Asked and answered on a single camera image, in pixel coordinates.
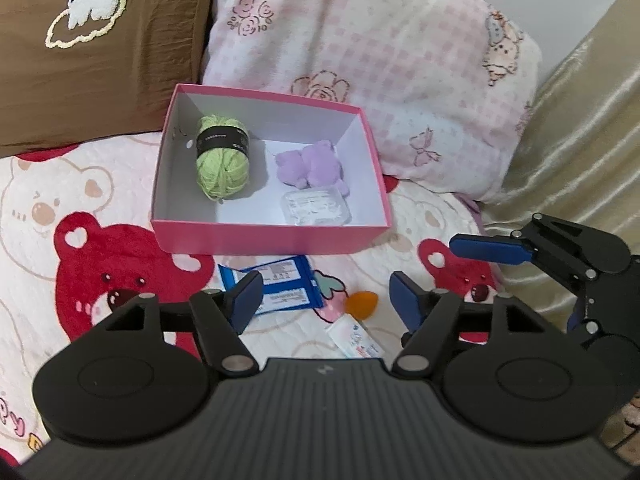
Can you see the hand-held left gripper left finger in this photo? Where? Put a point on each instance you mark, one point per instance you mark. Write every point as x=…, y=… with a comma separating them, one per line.
x=247, y=297

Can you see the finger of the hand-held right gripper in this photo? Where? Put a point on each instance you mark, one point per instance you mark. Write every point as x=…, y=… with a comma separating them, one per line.
x=490, y=249
x=586, y=310

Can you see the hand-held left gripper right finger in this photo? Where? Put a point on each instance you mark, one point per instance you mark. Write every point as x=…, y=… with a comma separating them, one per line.
x=405, y=300

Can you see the blue white packet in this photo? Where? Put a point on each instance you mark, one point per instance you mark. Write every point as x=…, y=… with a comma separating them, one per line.
x=285, y=285

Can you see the orange makeup sponge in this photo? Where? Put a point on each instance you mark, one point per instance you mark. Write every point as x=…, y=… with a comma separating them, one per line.
x=361, y=306

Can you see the pink cardboard box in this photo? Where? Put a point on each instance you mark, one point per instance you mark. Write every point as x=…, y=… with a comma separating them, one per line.
x=260, y=237

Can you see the clear plastic case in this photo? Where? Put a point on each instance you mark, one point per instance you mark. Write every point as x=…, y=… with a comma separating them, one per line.
x=317, y=207

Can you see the green yarn ball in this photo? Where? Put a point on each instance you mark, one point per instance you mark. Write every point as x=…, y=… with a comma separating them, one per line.
x=220, y=170

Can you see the purple plush toy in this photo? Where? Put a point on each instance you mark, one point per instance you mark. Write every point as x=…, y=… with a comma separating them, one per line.
x=315, y=165

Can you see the golden satin cloth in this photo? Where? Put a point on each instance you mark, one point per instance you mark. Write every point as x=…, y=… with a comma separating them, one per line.
x=585, y=135

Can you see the red bear printed blanket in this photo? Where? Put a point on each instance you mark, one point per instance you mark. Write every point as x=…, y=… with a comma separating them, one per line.
x=75, y=210

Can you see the pink checked pillow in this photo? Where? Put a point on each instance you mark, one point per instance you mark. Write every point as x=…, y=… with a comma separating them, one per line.
x=375, y=50

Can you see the brown pillow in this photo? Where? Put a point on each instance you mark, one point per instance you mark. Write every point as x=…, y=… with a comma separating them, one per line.
x=100, y=85

